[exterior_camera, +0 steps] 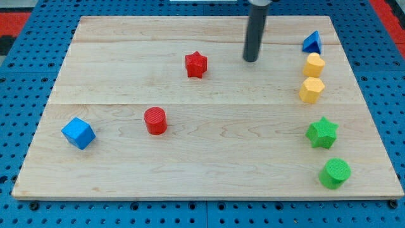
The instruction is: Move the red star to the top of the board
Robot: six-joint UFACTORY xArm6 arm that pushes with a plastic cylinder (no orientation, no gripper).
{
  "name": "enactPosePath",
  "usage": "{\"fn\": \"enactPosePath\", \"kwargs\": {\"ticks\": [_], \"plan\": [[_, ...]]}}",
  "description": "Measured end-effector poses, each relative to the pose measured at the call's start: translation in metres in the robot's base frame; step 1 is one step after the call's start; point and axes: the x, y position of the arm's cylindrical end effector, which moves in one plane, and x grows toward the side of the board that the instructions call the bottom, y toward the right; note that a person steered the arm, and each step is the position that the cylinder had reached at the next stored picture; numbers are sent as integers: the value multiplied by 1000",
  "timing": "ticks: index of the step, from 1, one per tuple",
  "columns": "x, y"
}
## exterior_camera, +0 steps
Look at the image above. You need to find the red star block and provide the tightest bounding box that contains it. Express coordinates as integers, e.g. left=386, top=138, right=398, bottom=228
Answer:
left=185, top=51, right=208, bottom=79

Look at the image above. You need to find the light wooden board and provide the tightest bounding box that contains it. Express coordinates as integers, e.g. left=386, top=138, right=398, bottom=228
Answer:
left=12, top=16, right=404, bottom=201

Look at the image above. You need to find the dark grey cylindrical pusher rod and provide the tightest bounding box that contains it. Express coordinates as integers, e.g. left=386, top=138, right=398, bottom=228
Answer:
left=243, top=2, right=270, bottom=62

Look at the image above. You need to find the yellow hexagon block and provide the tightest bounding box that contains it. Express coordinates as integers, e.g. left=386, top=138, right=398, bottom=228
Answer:
left=299, top=77, right=325, bottom=104

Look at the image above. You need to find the green star block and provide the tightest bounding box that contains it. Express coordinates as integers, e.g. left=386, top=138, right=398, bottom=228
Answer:
left=306, top=117, right=339, bottom=149

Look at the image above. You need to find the blue cube block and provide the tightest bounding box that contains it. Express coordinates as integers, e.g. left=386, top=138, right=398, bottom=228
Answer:
left=61, top=117, right=96, bottom=149

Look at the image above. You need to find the blue triangle block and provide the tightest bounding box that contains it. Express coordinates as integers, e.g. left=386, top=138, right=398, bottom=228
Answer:
left=302, top=30, right=322, bottom=54

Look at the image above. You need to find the red cylinder block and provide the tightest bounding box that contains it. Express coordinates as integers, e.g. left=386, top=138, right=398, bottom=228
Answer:
left=144, top=106, right=167, bottom=135

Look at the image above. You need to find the yellow heart block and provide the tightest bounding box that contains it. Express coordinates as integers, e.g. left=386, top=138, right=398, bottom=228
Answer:
left=302, top=53, right=325, bottom=78

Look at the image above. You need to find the green cylinder block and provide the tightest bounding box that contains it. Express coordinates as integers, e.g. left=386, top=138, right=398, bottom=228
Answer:
left=318, top=158, right=351, bottom=189

